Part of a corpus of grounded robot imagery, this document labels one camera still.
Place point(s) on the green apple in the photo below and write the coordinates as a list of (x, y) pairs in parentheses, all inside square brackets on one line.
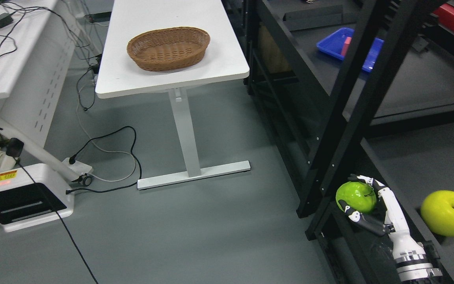
[(358, 195)]

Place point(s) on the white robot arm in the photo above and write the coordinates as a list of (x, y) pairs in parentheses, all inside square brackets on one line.
[(424, 268)]

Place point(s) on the white standing desk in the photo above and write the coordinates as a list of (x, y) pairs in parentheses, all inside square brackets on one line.
[(224, 60)]

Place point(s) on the black metal shelf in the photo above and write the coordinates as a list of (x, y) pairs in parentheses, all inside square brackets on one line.
[(330, 118)]

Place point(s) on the white power strip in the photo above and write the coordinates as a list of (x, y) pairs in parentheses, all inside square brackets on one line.
[(77, 167)]

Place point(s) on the black power adapter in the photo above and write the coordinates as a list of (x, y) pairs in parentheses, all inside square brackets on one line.
[(5, 19)]

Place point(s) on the large yellow apple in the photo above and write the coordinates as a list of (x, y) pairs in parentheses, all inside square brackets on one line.
[(437, 211)]

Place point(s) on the pink cube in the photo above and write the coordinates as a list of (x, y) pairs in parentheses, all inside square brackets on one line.
[(345, 46)]

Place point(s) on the brown wicker basket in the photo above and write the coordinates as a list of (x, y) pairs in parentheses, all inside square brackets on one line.
[(168, 49)]

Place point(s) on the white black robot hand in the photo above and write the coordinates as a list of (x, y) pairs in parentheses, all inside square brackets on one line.
[(394, 224)]

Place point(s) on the white robot base unit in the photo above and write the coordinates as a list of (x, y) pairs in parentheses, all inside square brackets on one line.
[(33, 195)]

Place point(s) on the white side table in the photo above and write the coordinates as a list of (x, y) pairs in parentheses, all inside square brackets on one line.
[(35, 54)]

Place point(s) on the blue plastic tray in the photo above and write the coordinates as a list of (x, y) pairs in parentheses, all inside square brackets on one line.
[(335, 45)]

